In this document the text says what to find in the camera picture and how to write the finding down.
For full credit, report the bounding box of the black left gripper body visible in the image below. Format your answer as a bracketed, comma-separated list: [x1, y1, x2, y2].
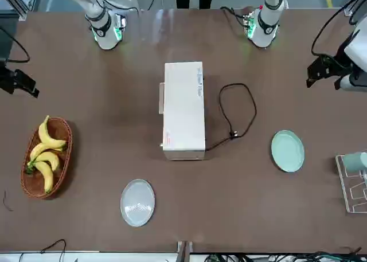
[322, 37, 354, 77]

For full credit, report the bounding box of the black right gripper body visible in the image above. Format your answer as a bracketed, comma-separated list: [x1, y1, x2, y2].
[0, 60, 18, 95]

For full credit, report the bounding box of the beige oven door handle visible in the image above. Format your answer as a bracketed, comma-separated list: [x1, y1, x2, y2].
[159, 83, 166, 115]

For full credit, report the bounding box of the white oven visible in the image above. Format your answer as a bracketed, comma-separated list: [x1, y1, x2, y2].
[159, 61, 206, 162]

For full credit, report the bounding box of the yellow banana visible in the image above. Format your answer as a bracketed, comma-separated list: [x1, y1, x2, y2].
[26, 161, 54, 194]
[29, 143, 63, 163]
[28, 151, 60, 173]
[38, 115, 67, 150]

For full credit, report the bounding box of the brown wicker basket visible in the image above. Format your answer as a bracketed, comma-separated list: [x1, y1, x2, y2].
[20, 117, 73, 200]

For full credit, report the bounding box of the pale green cup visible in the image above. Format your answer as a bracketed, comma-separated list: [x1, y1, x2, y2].
[343, 151, 367, 174]

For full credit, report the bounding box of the green plate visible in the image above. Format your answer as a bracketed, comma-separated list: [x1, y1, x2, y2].
[271, 130, 306, 173]

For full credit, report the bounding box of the clear acrylic rack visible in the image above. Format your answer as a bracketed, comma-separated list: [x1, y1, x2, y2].
[335, 153, 367, 214]

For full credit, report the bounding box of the grey plate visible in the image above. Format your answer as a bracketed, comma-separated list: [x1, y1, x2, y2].
[120, 178, 156, 228]

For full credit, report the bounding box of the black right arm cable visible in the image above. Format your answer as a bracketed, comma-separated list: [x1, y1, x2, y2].
[0, 26, 31, 64]

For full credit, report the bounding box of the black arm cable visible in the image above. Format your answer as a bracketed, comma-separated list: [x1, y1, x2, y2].
[311, 0, 367, 58]
[0, 26, 31, 64]

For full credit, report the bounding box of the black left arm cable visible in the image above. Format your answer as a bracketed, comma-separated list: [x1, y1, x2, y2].
[311, 0, 367, 58]

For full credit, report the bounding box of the black oven power cord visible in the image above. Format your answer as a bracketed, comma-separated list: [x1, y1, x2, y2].
[201, 75, 257, 152]

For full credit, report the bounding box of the grey metal post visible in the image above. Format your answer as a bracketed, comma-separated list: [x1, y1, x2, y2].
[177, 240, 191, 262]

